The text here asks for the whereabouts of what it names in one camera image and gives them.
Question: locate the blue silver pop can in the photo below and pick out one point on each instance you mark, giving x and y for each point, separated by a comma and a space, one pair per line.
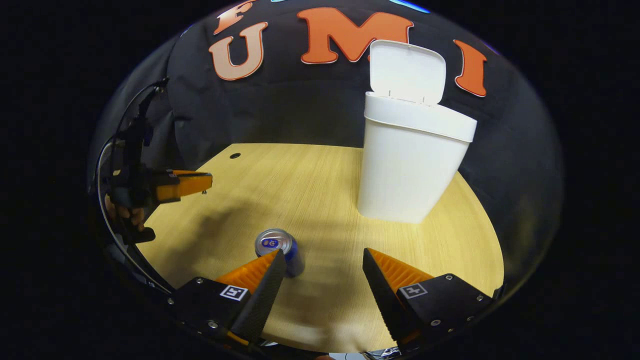
280, 245

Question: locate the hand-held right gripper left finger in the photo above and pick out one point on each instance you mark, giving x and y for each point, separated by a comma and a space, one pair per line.
265, 295

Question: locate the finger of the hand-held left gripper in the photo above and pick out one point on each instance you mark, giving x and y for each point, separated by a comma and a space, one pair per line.
185, 186

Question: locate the black backdrop cloth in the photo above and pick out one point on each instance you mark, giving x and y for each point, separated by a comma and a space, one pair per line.
300, 105

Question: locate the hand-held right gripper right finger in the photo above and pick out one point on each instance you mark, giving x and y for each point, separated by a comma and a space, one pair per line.
385, 300

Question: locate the white desktop garbage bin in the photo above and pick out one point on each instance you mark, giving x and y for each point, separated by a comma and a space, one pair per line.
410, 170

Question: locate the wooden desktop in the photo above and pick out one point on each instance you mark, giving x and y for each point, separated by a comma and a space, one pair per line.
310, 200

